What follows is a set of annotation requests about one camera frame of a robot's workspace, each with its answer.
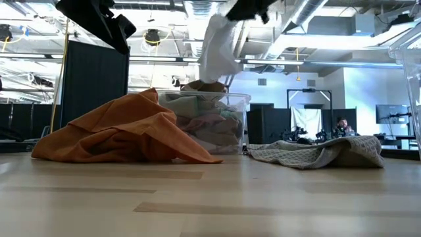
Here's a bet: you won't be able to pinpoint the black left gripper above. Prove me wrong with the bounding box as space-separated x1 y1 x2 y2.
55 0 137 56

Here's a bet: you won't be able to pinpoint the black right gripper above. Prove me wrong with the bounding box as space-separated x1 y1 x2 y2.
225 0 279 24

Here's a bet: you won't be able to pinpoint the white towel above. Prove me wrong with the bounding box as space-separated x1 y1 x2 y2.
198 14 247 84

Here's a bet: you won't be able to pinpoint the orange towel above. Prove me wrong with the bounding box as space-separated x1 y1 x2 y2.
31 88 224 165

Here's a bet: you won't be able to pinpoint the pink towel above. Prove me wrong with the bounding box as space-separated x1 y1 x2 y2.
177 115 243 136

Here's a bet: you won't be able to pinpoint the clear plastic storage bin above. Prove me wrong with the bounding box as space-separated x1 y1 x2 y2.
387 22 421 161
157 89 253 155

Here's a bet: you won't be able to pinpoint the grey diamond-patterned towel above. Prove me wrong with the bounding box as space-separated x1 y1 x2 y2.
247 135 385 170

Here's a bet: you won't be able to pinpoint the black ceiling device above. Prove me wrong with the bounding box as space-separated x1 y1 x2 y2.
144 28 161 45

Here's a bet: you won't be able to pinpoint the ceiling light strip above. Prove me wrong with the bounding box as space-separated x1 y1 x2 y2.
129 55 405 70

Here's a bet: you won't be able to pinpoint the black divider panel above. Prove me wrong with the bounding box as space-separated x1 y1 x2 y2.
61 40 130 128

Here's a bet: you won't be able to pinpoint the black partition panel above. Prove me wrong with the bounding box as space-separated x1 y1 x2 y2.
246 103 292 145
321 107 358 132

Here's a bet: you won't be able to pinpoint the white hanging cloth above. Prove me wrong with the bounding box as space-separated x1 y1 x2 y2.
291 107 322 139

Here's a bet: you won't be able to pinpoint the black background robot arms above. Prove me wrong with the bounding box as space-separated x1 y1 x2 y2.
279 126 333 145

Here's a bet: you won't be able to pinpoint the person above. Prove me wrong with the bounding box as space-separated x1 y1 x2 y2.
332 117 360 138

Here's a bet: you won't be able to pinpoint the computer monitor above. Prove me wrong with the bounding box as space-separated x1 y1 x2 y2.
376 104 409 125

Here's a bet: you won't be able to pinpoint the silver ventilation duct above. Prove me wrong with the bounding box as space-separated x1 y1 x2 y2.
183 0 220 59

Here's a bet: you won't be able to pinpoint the yellow cable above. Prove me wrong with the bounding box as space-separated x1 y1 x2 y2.
49 18 70 134

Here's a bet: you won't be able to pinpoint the black stand frame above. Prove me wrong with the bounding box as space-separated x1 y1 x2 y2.
287 88 333 132

